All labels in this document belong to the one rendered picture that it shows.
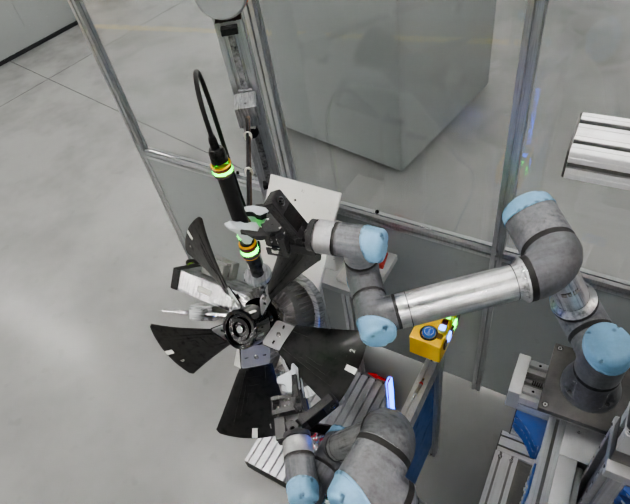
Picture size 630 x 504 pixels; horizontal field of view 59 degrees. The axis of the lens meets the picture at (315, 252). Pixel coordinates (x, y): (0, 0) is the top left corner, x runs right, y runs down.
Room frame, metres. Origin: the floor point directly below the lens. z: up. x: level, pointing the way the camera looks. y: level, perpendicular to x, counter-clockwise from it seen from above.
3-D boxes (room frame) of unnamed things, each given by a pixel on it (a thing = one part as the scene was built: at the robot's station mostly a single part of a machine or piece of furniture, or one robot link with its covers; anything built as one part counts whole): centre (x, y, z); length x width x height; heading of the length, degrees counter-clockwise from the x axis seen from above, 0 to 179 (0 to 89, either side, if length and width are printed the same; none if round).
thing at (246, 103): (1.55, 0.12, 1.54); 0.10 x 0.07 x 0.08; 177
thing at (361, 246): (0.80, -0.10, 1.64); 0.11 x 0.08 x 0.09; 62
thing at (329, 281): (1.43, -0.10, 0.84); 0.36 x 0.24 x 0.03; 52
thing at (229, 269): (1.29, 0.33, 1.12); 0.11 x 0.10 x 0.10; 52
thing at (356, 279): (0.78, -0.10, 1.54); 0.11 x 0.08 x 0.11; 178
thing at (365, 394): (1.17, 0.13, 0.04); 0.62 x 0.46 x 0.08; 142
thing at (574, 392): (0.65, -0.66, 1.09); 0.15 x 0.15 x 0.10
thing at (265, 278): (0.94, 0.15, 1.50); 0.09 x 0.07 x 0.10; 177
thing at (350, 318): (1.43, -0.10, 0.41); 0.04 x 0.04 x 0.83; 52
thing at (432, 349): (0.94, -0.31, 1.02); 0.16 x 0.10 x 0.11; 142
